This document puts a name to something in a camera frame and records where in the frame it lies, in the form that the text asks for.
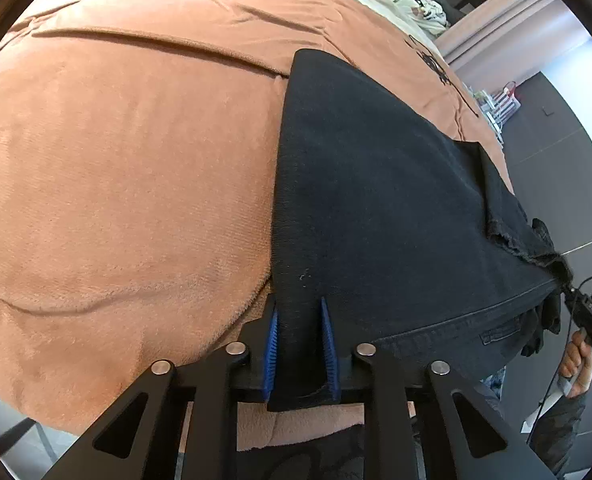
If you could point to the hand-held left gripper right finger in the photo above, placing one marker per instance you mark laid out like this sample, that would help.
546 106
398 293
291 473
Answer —
330 355

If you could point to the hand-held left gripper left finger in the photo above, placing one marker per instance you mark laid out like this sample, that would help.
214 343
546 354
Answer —
272 355

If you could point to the black pants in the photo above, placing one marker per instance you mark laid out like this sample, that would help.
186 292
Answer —
376 210

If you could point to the person's right forearm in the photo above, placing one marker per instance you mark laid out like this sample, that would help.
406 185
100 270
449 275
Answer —
558 435

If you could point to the person's right hand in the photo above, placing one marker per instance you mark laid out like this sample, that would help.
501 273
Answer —
576 365

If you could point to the white nightstand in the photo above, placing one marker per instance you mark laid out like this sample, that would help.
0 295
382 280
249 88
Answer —
498 130

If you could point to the pink and white rack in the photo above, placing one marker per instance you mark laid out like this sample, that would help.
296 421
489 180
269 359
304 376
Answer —
501 105

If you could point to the orange blanket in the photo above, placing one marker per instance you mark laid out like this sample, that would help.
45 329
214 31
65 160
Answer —
125 160

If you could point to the pink curtain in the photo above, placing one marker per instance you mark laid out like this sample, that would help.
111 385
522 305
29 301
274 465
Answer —
501 25

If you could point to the black and white spotted plush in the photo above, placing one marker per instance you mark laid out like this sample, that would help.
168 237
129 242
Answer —
433 15

